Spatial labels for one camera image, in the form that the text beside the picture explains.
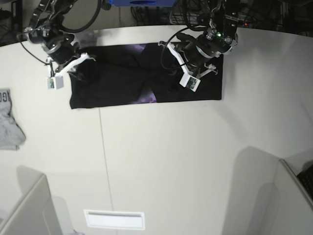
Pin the black T-shirt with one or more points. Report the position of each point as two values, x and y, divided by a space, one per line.
133 74

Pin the white left partition panel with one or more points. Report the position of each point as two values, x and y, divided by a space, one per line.
34 213

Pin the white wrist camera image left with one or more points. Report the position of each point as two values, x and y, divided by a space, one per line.
55 79

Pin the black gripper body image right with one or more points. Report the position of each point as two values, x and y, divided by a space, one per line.
198 52

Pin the white right partition panel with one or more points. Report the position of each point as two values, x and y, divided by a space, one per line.
283 207

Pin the blue box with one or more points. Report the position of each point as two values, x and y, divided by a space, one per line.
148 3

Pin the white partition panel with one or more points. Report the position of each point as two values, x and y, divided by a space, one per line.
283 207
34 213

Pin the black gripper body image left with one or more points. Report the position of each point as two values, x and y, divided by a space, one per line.
64 57

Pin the grey folded garment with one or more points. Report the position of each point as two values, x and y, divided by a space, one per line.
11 135

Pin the black keyboard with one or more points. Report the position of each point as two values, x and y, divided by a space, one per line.
306 179

